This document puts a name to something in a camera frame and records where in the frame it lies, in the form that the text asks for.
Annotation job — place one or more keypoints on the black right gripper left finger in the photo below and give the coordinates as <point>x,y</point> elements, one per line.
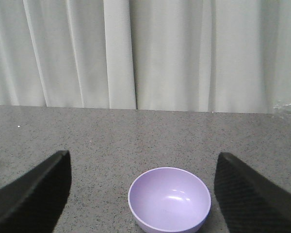
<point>34,202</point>

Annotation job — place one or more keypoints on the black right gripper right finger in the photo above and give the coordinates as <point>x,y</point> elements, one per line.
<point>249,202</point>

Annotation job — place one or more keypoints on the purple plastic bowl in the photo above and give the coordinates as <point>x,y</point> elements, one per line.
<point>169,200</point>

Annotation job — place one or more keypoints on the white curtain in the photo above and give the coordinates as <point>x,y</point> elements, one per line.
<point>179,55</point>

